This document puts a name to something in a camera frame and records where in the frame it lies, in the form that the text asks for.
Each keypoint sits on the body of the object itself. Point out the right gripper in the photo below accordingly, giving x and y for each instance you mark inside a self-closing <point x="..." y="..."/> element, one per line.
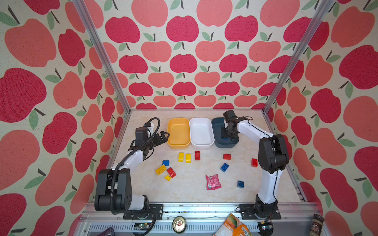
<point x="224" y="135"/>

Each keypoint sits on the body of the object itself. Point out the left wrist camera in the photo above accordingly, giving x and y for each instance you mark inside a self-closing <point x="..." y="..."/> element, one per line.
<point x="142" y="134"/>

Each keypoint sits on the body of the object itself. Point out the aluminium front rail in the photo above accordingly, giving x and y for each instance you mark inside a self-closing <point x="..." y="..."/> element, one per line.
<point x="203" y="219"/>

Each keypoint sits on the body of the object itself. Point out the yellow plastic bin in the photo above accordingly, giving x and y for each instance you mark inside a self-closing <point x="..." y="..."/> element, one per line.
<point x="179" y="130"/>

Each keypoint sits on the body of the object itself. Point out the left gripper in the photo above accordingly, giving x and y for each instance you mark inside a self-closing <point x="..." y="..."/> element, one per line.
<point x="159" y="142"/>

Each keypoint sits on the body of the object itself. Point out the soda can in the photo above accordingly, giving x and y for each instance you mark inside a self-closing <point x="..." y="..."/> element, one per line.
<point x="179" y="225"/>

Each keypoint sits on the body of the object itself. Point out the dark purple object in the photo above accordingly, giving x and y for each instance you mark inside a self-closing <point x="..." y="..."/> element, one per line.
<point x="108" y="232"/>

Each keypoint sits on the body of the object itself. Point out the right aluminium post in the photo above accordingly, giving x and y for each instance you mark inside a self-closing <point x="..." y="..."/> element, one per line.
<point x="314" y="24"/>

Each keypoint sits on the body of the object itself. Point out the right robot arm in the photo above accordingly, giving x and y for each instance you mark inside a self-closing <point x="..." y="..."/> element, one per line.
<point x="272" y="158"/>

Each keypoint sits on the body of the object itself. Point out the pink snack packet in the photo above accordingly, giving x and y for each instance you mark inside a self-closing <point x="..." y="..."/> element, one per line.
<point x="213" y="182"/>

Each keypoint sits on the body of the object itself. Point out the left aluminium post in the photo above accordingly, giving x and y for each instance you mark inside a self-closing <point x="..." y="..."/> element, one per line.
<point x="86" y="19"/>

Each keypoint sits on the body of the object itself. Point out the dark blue square lego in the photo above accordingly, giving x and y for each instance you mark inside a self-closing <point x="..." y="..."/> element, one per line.
<point x="240" y="184"/>

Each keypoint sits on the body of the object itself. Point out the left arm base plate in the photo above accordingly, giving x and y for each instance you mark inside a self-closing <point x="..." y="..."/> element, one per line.
<point x="154" y="211"/>

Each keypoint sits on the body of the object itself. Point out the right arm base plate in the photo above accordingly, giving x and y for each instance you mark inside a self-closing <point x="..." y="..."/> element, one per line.
<point x="264" y="212"/>

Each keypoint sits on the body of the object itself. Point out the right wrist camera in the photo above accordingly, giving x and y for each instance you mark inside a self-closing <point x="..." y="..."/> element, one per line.
<point x="229" y="116"/>

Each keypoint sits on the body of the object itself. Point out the aluminium post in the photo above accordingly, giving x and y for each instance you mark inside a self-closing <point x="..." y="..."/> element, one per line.
<point x="314" y="24"/>
<point x="86" y="19"/>

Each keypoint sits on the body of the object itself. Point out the red small lego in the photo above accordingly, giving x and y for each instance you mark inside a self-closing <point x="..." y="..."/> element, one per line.
<point x="227" y="156"/>

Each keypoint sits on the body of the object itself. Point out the red long lego centre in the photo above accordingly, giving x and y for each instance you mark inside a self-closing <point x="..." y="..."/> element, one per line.
<point x="197" y="155"/>

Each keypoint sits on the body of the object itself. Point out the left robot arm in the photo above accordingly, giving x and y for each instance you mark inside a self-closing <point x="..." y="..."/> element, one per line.
<point x="114" y="185"/>

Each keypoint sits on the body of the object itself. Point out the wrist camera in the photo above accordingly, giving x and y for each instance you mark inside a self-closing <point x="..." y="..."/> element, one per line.
<point x="142" y="134"/>
<point x="229" y="116"/>

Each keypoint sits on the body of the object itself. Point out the white plastic bin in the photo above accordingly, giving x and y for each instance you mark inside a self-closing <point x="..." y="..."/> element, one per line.
<point x="201" y="133"/>

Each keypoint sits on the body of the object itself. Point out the green circuit board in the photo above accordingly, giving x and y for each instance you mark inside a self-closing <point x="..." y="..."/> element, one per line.
<point x="141" y="226"/>

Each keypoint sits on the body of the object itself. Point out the orange snack bag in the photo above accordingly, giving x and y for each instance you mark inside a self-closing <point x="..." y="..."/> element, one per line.
<point x="233" y="227"/>

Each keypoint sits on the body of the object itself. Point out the yellow rounded lego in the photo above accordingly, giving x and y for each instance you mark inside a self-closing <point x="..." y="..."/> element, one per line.
<point x="188" y="158"/>
<point x="181" y="157"/>

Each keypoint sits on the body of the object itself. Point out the yellow long lego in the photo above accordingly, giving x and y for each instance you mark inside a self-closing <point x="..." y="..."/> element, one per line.
<point x="160" y="170"/>

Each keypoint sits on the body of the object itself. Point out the dark teal plastic bin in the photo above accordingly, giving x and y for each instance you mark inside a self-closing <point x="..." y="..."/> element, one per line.
<point x="217" y="125"/>

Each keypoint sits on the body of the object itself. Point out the small blue lego left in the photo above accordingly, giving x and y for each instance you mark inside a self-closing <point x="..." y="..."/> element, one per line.
<point x="166" y="162"/>

